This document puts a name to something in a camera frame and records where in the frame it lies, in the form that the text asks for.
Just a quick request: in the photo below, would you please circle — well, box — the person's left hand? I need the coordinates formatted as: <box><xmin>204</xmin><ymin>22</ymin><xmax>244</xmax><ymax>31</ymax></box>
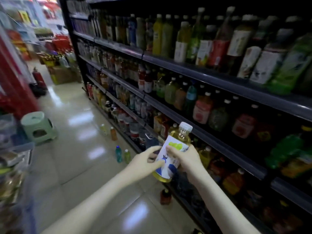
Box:
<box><xmin>124</xmin><ymin>145</ymin><xmax>165</xmax><ymax>183</ymax></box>

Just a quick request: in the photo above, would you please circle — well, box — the person's left forearm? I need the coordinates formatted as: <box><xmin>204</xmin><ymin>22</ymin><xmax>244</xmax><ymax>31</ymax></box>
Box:
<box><xmin>40</xmin><ymin>169</ymin><xmax>137</xmax><ymax>234</ymax></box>

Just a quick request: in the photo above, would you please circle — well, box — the stack of clear plastic bins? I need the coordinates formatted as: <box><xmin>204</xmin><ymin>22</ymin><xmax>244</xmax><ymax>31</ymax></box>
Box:
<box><xmin>0</xmin><ymin>114</ymin><xmax>35</xmax><ymax>234</ymax></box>

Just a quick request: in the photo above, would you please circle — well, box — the green object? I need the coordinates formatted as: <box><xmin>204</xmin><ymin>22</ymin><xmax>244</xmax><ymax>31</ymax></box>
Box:
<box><xmin>20</xmin><ymin>111</ymin><xmax>58</xmax><ymax>146</ymax></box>

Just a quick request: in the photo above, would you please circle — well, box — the red cartoon label bottle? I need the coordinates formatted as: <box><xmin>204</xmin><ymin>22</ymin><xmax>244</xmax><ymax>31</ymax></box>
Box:
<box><xmin>160</xmin><ymin>188</ymin><xmax>172</xmax><ymax>205</ymax></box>

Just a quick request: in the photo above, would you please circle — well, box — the red fire extinguisher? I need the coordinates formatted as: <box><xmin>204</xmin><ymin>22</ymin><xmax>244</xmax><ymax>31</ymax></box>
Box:
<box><xmin>32</xmin><ymin>67</ymin><xmax>47</xmax><ymax>90</ymax></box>

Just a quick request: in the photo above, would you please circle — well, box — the person's right forearm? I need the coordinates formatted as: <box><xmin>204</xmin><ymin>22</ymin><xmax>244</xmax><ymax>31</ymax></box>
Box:
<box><xmin>192</xmin><ymin>172</ymin><xmax>261</xmax><ymax>234</ymax></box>

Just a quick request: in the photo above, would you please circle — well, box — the row of tea juice bottles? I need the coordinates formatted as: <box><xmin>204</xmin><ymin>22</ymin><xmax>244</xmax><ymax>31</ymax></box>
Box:
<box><xmin>101</xmin><ymin>50</ymin><xmax>312</xmax><ymax>179</ymax></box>

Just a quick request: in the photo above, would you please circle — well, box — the red framed display cabinet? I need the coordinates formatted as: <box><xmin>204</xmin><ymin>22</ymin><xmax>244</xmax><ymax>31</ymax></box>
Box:
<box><xmin>0</xmin><ymin>26</ymin><xmax>39</xmax><ymax>120</ymax></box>

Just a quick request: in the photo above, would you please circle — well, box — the yellow drink blue white label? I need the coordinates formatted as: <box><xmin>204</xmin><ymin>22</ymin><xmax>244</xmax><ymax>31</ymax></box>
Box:
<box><xmin>152</xmin><ymin>122</ymin><xmax>193</xmax><ymax>183</ymax></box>

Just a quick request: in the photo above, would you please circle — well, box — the black bag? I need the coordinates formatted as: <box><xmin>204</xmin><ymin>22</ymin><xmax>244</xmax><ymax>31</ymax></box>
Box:
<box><xmin>29</xmin><ymin>83</ymin><xmax>47</xmax><ymax>98</ymax></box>

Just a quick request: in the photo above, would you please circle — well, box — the row of red yellow bottles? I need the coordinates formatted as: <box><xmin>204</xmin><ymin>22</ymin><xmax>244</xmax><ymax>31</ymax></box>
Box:
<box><xmin>85</xmin><ymin>81</ymin><xmax>108</xmax><ymax>110</ymax></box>

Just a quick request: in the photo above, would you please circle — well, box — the person's right hand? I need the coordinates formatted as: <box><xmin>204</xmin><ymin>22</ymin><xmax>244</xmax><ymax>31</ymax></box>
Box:
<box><xmin>165</xmin><ymin>144</ymin><xmax>208</xmax><ymax>184</ymax></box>

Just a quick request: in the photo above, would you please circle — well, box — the stack of red cartons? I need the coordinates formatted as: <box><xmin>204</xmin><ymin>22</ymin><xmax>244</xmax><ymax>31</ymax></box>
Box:
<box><xmin>45</xmin><ymin>34</ymin><xmax>73</xmax><ymax>53</ymax></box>

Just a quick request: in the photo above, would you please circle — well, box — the brown cardboard box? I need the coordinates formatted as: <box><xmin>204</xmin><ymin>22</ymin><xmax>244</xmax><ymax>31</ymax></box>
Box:
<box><xmin>48</xmin><ymin>65</ymin><xmax>76</xmax><ymax>85</ymax></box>

